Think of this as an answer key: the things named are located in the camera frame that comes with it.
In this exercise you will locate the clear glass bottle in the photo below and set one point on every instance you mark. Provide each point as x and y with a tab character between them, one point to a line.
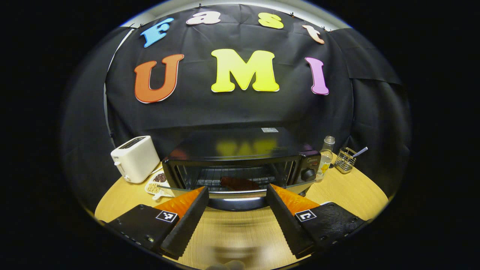
325	157

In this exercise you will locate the white toaster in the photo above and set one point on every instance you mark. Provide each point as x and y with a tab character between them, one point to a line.
137	157

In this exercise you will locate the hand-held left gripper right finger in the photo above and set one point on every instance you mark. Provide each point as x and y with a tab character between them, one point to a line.
285	221

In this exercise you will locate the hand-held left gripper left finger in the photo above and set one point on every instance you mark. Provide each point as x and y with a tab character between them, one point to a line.
185	221

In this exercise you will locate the brown meat piece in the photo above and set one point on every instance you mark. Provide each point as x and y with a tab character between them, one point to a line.
240	183

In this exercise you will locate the black backdrop cloth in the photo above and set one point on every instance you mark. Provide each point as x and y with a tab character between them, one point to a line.
232	112

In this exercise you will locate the white divided dish with beans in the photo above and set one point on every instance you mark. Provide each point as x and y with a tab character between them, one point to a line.
155	185

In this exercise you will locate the black electric oven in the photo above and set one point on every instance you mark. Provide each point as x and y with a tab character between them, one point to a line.
240	150

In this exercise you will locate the clear cutlery holder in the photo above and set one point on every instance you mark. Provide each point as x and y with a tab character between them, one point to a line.
345	161

